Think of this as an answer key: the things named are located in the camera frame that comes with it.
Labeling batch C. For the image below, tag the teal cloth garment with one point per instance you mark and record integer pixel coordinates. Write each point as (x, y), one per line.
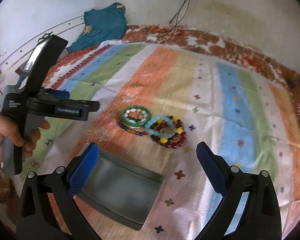
(101, 25)

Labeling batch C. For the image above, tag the brown floral bedsheet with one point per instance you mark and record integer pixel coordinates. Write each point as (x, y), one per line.
(222, 47)

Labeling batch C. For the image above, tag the green jade bangle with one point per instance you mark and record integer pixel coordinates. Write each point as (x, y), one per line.
(135, 116)

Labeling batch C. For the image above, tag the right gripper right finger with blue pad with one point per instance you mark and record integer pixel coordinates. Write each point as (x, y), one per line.
(214, 167)

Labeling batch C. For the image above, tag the dark grey metal tray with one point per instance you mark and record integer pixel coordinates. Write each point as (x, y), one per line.
(120, 190)

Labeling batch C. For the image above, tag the person's left hand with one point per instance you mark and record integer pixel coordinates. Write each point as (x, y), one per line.
(9, 129)

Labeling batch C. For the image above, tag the striped colourful blanket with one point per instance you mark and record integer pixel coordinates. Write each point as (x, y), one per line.
(251, 120)

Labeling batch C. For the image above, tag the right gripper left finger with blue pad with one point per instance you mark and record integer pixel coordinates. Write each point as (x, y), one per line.
(81, 166)

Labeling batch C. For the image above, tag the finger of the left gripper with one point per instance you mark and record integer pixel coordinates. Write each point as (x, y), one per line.
(93, 106)
(48, 93)

